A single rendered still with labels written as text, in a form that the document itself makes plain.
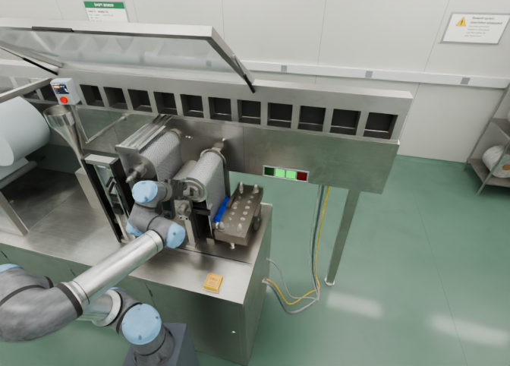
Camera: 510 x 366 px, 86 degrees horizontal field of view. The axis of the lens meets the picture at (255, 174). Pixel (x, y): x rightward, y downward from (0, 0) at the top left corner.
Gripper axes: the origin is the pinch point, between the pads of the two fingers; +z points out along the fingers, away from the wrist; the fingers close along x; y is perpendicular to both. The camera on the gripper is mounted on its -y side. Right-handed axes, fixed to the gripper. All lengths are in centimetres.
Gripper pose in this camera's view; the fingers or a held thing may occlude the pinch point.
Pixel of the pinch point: (185, 197)
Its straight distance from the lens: 130.9
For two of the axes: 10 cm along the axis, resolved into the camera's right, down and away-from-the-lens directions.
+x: -9.7, -1.5, 2.0
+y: 1.6, -9.9, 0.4
